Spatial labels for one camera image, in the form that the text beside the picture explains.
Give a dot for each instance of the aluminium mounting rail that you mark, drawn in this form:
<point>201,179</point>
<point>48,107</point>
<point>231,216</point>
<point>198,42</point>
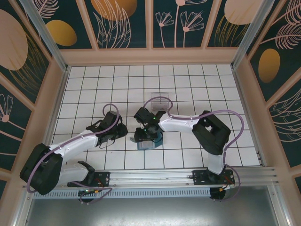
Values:
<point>150,176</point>

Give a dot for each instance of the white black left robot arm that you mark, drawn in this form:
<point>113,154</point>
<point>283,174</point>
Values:
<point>75,143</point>

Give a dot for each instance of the aluminium table side rail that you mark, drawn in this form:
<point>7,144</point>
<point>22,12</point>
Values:
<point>61,99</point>
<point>243,99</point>

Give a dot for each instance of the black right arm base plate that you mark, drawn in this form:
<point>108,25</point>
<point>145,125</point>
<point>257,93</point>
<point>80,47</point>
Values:
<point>198,179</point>

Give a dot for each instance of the blue card holder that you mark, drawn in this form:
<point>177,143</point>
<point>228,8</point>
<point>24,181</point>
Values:
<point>147,146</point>

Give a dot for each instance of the clear acrylic tray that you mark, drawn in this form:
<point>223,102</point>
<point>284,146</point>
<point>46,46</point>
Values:
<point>157,104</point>

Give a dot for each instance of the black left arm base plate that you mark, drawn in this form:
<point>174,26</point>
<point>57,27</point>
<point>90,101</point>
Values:
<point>105,175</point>

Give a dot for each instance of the aluminium corner post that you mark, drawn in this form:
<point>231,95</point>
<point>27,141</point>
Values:
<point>251,30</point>
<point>44,30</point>

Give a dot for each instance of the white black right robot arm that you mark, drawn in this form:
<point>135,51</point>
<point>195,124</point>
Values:
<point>178,124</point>

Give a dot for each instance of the grey metal sheet panel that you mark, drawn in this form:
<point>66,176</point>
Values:
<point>150,212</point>

